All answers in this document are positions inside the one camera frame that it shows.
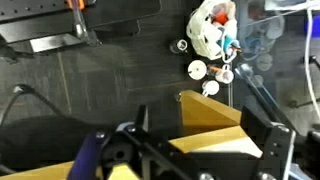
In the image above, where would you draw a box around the white round cap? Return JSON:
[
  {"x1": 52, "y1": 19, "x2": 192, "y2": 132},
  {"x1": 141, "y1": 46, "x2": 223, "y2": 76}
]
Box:
[{"x1": 187, "y1": 59, "x2": 208, "y2": 81}]

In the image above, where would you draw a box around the black floor cable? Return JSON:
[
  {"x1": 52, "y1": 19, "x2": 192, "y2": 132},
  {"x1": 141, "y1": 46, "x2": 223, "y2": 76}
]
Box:
[{"x1": 0, "y1": 83, "x2": 68, "y2": 128}]

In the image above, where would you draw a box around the white cable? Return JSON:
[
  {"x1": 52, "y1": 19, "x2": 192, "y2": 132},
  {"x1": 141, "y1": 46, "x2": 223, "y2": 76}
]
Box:
[{"x1": 304, "y1": 8, "x2": 320, "y2": 123}]

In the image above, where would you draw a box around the white plastic bag with items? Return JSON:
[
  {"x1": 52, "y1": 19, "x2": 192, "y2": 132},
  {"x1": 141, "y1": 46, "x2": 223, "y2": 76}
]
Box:
[{"x1": 185, "y1": 0, "x2": 242, "y2": 63}]

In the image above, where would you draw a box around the orange-handled metal clamp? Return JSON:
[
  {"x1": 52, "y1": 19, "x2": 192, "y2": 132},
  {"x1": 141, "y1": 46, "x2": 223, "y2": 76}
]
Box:
[{"x1": 64, "y1": 0, "x2": 93, "y2": 39}]

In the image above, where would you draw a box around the light wooden desk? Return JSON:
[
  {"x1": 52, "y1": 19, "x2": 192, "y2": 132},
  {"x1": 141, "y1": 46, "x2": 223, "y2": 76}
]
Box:
[{"x1": 0, "y1": 89, "x2": 264, "y2": 180}]

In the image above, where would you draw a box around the white plastic cup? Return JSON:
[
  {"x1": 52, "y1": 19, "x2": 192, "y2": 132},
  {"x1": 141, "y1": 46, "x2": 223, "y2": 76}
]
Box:
[
  {"x1": 201, "y1": 79, "x2": 221, "y2": 98},
  {"x1": 214, "y1": 64, "x2": 235, "y2": 84}
]

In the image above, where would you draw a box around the black perforated breadboard table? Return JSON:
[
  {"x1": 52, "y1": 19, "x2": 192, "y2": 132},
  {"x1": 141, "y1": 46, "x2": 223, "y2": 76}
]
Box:
[{"x1": 0, "y1": 0, "x2": 163, "y2": 54}]

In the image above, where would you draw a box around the purple cable sleeve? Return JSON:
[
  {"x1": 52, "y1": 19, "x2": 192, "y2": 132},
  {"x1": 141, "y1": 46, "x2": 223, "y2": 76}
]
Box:
[{"x1": 66, "y1": 131, "x2": 111, "y2": 180}]

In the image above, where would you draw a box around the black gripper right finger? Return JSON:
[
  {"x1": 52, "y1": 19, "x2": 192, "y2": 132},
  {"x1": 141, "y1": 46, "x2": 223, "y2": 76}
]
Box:
[{"x1": 240, "y1": 105, "x2": 297, "y2": 180}]

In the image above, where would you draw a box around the small black white-capped cup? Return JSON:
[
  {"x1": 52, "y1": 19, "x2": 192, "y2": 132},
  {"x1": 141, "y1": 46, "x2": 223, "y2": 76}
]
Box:
[{"x1": 169, "y1": 38, "x2": 189, "y2": 55}]

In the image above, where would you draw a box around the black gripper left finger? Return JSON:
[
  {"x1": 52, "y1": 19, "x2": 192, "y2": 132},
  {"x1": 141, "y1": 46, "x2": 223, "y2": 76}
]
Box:
[{"x1": 99, "y1": 104, "x2": 201, "y2": 180}]

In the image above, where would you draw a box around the orange pen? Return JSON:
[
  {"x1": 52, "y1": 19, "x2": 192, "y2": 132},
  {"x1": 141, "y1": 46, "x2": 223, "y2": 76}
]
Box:
[{"x1": 207, "y1": 64, "x2": 223, "y2": 74}]

